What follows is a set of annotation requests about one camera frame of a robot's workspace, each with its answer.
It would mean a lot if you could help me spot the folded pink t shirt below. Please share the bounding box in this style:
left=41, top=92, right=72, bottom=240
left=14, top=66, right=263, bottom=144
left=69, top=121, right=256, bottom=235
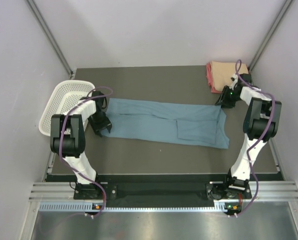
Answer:
left=206, top=62, right=222, bottom=94

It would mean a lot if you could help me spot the folded peach t shirt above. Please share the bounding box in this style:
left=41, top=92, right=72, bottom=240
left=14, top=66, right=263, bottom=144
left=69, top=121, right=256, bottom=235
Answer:
left=210, top=61, right=236, bottom=91

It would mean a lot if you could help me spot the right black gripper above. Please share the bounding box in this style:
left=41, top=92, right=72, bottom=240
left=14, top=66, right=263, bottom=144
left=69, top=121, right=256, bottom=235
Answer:
left=215, top=85, right=240, bottom=109

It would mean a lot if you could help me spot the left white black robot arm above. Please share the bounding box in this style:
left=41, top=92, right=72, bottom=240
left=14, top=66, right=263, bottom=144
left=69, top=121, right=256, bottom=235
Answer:
left=50, top=88, right=112, bottom=199

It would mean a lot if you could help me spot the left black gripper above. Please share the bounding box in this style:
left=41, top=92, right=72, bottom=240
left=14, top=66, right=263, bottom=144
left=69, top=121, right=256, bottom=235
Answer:
left=87, top=110, right=112, bottom=136

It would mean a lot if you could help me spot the white perforated plastic basket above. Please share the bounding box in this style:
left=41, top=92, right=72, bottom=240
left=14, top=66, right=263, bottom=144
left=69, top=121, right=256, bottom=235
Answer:
left=38, top=80, right=95, bottom=137

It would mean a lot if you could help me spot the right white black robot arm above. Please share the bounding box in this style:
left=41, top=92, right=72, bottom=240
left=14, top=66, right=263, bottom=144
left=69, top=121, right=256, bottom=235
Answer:
left=207, top=73, right=282, bottom=200

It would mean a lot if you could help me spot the blue t shirt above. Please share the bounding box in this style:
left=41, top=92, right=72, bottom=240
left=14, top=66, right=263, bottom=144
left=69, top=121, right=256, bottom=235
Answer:
left=102, top=98, right=230, bottom=149

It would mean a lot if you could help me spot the right aluminium corner post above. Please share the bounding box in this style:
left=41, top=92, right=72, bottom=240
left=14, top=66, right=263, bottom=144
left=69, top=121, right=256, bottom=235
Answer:
left=249, top=0, right=295, bottom=72

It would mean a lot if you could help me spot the slotted grey cable duct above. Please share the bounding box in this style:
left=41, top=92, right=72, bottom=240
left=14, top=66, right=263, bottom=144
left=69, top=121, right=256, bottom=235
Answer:
left=39, top=202, right=238, bottom=213

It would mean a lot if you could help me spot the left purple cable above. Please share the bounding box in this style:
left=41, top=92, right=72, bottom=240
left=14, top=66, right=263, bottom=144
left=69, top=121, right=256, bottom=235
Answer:
left=58, top=86, right=114, bottom=218

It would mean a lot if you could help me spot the aluminium corner post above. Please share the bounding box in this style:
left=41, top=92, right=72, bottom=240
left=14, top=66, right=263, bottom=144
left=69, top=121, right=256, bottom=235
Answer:
left=25, top=0, right=73, bottom=77
left=249, top=0, right=295, bottom=72

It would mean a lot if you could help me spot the left aluminium corner post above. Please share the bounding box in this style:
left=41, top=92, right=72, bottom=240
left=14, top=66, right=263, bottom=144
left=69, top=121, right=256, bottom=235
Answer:
left=25, top=0, right=73, bottom=77

